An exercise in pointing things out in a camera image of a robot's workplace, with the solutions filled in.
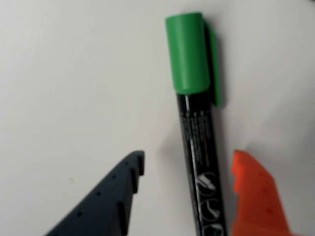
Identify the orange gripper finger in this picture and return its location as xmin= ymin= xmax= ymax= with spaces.
xmin=229 ymin=149 xmax=300 ymax=236

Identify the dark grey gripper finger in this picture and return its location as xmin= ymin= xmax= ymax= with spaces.
xmin=45 ymin=150 xmax=146 ymax=236

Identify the green capped black marker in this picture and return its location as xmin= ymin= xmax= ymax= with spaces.
xmin=164 ymin=11 xmax=228 ymax=236

